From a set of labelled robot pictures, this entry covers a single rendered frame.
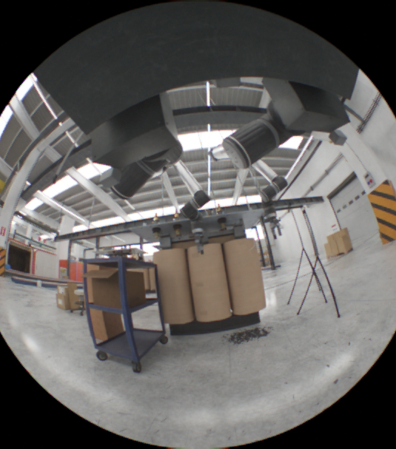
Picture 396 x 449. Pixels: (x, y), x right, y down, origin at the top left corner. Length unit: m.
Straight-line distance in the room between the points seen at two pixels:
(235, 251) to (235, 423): 1.52
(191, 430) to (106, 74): 1.16
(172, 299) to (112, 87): 1.64
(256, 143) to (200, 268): 1.28
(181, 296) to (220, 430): 1.33
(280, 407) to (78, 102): 1.26
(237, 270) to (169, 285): 0.77
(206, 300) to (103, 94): 1.63
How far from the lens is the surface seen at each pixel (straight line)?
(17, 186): 11.21
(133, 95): 0.38
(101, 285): 1.16
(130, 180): 0.79
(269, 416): 0.85
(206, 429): 0.84
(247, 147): 0.69
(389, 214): 4.99
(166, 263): 1.60
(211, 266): 1.53
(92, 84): 0.40
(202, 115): 4.45
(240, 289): 1.59
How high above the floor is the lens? 0.75
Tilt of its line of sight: 21 degrees up
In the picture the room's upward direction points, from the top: 8 degrees counter-clockwise
